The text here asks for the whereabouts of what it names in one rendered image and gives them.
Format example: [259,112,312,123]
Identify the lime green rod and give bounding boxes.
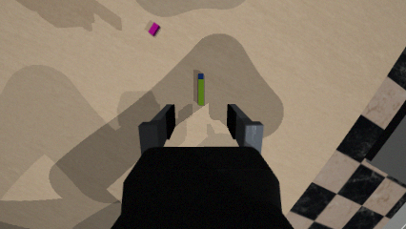
[198,79,204,105]

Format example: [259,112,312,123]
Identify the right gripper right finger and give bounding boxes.
[227,104,264,154]

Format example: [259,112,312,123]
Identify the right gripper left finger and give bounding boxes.
[138,104,175,156]

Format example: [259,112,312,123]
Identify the magenta rectangular block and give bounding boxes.
[149,23,160,36]

